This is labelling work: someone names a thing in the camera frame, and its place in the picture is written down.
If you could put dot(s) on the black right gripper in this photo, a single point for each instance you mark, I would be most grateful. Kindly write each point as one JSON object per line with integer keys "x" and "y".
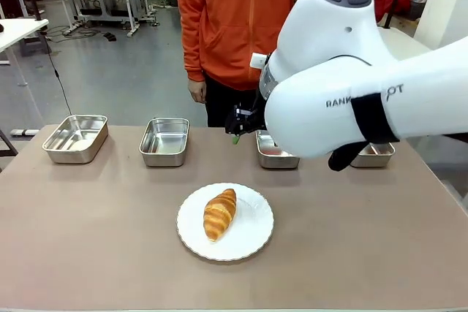
{"x": 246, "y": 120}

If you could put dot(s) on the person's right forearm orange sleeve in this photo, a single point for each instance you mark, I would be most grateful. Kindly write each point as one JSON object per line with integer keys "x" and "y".
{"x": 192, "y": 52}

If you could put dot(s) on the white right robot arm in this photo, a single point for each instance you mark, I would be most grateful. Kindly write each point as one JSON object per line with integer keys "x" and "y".
{"x": 329, "y": 52}

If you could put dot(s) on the steel rectangular container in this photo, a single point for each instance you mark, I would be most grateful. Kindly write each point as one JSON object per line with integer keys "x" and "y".
{"x": 376, "y": 160}
{"x": 164, "y": 144}
{"x": 75, "y": 140}
{"x": 274, "y": 161}

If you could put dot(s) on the person's right hand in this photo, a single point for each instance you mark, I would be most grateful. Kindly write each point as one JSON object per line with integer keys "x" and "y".
{"x": 197, "y": 91}

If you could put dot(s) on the black trousers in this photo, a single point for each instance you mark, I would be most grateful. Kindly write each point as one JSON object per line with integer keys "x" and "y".
{"x": 219, "y": 107}

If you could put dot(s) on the golden brown croissant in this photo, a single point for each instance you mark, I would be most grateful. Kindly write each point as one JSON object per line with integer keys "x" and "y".
{"x": 219, "y": 215}

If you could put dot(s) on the white scalloped plate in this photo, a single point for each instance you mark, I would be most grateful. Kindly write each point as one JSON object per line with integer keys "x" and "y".
{"x": 252, "y": 233}

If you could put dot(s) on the orange hoodie torso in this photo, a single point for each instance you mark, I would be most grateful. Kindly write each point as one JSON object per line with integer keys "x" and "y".
{"x": 234, "y": 27}

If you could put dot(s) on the white power strip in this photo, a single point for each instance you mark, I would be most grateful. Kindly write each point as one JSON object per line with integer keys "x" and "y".
{"x": 23, "y": 132}

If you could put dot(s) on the grey mesh bin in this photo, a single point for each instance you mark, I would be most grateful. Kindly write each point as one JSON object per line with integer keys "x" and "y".
{"x": 419, "y": 7}

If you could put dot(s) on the white side table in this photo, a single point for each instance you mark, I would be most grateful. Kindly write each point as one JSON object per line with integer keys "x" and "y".
{"x": 18, "y": 32}

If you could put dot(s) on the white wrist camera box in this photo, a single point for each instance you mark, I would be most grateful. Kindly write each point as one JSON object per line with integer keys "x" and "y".
{"x": 257, "y": 60}

